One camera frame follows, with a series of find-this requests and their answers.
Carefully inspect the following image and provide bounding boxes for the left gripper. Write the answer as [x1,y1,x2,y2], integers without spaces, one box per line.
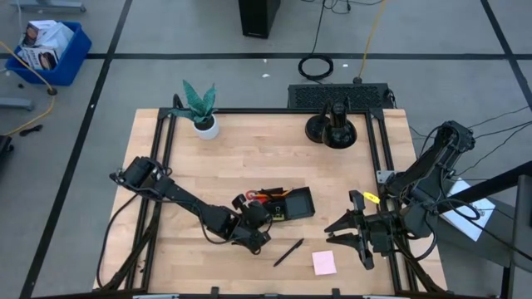
[230,193,273,256]

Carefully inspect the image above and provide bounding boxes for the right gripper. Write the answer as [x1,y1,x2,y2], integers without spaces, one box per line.
[323,189,402,272]

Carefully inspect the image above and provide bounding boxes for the red handled scissors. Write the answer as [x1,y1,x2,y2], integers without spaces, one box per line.
[244,189,268,203]

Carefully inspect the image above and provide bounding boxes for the black mesh desk organizer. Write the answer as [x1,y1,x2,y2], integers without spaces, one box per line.
[249,186,316,224]

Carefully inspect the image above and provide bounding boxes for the pink sticky note pad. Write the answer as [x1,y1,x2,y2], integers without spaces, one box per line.
[311,249,338,277]

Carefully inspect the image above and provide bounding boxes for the black desk lamp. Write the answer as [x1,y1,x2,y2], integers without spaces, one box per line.
[304,97,358,150]

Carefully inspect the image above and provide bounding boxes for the green plant in white pot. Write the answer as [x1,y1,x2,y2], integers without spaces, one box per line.
[172,79,220,141]

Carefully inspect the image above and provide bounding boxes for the white paper sheet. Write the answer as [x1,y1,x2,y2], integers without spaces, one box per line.
[439,178,497,243]

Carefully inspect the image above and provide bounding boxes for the black perforated computer case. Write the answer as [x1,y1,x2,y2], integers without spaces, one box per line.
[287,82,395,111]

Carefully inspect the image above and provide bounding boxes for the black computer tower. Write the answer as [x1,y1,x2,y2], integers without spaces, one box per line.
[238,0,282,40]

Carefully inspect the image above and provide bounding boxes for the small black floor object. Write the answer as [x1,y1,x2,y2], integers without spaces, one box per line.
[19,124,44,137]

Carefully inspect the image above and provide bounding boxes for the blue plastic bin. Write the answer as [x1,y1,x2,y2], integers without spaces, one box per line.
[4,20,93,87]

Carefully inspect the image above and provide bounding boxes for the grey cart leg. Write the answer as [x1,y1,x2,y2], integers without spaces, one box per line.
[10,0,87,14]
[0,97,35,111]

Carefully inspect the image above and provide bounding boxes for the small white printed box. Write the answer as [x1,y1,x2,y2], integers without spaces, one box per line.
[17,46,60,71]

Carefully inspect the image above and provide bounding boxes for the large white printed box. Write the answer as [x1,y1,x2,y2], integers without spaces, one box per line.
[18,19,76,53]

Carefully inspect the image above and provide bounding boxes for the black coiled cable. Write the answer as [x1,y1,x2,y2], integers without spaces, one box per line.
[297,0,335,82]

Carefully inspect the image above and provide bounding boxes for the grey metal post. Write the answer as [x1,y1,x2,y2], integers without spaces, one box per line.
[507,174,532,299]

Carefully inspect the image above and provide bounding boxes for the black diagonal frame beam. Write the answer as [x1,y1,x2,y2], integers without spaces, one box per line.
[427,159,532,217]

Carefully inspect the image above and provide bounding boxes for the thin black floor cable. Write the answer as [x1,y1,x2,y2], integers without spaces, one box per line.
[465,105,532,130]
[456,122,532,176]

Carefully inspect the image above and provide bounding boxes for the yellow hanging cable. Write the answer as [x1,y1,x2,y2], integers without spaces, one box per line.
[0,39,58,138]
[357,0,387,81]

